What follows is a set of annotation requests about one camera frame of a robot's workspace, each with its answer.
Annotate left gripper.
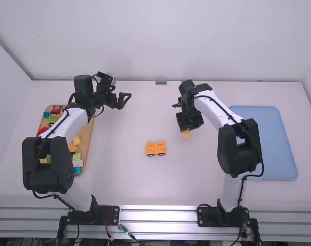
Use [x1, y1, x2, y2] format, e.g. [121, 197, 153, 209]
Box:
[91, 86, 132, 111]

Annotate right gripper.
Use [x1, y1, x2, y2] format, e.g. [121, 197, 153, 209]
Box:
[176, 110, 204, 133]

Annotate yellow toy car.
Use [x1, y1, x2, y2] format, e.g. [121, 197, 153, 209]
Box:
[144, 140, 169, 157]

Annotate tan tray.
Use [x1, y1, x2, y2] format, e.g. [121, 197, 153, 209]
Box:
[36, 104, 95, 178]

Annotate blue mat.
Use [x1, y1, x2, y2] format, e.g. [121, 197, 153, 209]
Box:
[228, 106, 299, 181]

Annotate silver rails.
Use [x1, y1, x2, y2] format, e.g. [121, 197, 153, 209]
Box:
[0, 204, 311, 242]

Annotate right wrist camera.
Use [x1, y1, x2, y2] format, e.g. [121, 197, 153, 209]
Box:
[172, 96, 184, 110]

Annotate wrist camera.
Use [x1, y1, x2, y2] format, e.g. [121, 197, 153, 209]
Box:
[172, 96, 184, 110]
[96, 71, 119, 89]

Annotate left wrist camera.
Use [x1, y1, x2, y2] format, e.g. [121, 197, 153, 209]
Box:
[96, 71, 119, 89]

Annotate black cable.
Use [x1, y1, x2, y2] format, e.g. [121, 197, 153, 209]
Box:
[31, 189, 75, 212]
[237, 151, 265, 206]

